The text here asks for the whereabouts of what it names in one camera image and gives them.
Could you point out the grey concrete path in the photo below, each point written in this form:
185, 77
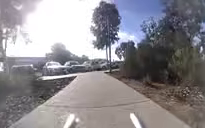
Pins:
96, 96

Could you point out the tall slender tree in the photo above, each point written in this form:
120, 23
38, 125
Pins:
105, 26

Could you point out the group of dark trees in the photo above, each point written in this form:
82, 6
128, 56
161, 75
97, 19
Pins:
61, 53

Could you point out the pale concrete kerb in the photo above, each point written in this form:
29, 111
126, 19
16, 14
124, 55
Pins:
56, 77

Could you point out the row of parked cars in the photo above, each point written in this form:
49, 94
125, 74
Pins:
53, 68

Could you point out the row of trees and bushes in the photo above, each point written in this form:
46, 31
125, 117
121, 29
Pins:
163, 56

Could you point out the robot's own part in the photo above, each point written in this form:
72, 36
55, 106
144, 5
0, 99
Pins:
135, 120
69, 120

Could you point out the low building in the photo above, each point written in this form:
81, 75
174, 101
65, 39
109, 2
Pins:
23, 60

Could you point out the brown mulch ground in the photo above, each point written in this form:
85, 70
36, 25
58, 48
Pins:
176, 96

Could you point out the mulch strip with leaves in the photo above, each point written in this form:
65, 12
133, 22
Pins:
20, 100

